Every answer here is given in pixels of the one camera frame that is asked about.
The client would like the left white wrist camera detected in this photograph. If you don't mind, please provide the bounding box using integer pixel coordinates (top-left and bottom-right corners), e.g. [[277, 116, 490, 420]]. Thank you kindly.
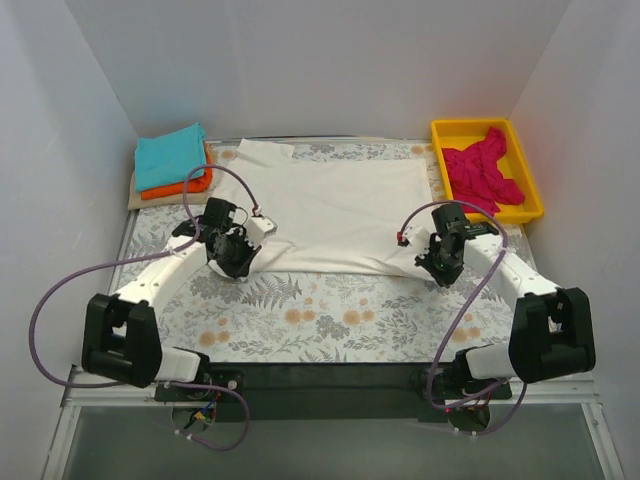
[[244, 216, 278, 248]]

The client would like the folded beige t shirt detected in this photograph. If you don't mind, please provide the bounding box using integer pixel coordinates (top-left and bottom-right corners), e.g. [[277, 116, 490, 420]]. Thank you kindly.
[[128, 174, 209, 211]]

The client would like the folded teal t shirt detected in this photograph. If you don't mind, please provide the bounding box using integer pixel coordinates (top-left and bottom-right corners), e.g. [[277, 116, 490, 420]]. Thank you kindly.
[[134, 123, 206, 192]]

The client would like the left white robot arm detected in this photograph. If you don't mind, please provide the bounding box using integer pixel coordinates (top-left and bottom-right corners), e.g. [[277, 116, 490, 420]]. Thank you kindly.
[[81, 198, 277, 400]]

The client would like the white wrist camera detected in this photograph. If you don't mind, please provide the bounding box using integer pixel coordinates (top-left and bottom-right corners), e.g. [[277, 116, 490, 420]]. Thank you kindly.
[[396, 225, 431, 252], [244, 216, 278, 248]]

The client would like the folded orange t shirt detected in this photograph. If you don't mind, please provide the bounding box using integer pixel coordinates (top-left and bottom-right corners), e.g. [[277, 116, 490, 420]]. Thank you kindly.
[[140, 168, 214, 204]]

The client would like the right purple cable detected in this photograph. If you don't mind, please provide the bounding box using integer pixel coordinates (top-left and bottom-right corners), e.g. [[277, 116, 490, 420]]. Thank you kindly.
[[397, 200, 527, 437]]

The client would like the yellow plastic bin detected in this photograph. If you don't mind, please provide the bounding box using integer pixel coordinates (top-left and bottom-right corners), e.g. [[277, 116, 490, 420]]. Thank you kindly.
[[431, 118, 544, 224]]

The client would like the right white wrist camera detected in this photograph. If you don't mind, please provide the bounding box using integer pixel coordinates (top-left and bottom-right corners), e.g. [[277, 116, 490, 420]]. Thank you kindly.
[[396, 225, 431, 252]]

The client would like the aluminium frame rail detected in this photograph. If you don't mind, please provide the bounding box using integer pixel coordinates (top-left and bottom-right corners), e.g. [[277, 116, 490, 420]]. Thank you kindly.
[[43, 364, 624, 479]]

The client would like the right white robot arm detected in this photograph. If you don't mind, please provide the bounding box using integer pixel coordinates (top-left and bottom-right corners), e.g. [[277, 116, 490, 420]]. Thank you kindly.
[[397, 201, 596, 398]]

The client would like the floral patterned table mat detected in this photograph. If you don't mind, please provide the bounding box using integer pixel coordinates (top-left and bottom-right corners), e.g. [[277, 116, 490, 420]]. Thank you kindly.
[[102, 141, 559, 364]]

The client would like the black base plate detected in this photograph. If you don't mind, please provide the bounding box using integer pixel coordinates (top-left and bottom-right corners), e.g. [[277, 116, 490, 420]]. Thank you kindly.
[[154, 360, 514, 424]]

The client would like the white t shirt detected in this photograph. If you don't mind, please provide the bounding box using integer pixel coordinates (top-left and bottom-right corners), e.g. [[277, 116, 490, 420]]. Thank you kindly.
[[211, 156, 432, 280]]

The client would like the magenta t shirt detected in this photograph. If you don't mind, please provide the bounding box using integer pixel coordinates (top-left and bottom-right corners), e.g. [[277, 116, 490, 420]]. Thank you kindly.
[[442, 127, 525, 215]]

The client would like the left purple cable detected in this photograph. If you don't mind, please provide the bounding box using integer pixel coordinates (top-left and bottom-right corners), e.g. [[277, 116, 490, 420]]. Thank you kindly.
[[28, 165, 265, 451]]

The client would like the purple cable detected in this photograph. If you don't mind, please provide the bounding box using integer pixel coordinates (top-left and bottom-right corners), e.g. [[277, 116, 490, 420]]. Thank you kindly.
[[397, 200, 527, 437], [28, 165, 265, 451]]

